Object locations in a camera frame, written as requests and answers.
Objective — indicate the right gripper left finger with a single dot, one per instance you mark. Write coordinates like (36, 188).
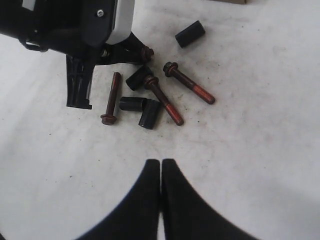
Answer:
(140, 207)

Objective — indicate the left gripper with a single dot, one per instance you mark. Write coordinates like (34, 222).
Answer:
(55, 27)

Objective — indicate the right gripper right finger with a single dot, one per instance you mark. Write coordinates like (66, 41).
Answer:
(185, 210)

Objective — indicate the black cylindrical sleeve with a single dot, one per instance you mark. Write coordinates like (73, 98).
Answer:
(190, 34)
(130, 103)
(137, 78)
(149, 115)

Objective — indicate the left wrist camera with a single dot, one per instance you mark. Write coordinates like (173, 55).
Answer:
(112, 22)

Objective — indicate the dark red flanged bolt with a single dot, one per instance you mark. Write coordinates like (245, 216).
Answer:
(190, 83)
(148, 53)
(112, 100)
(163, 102)

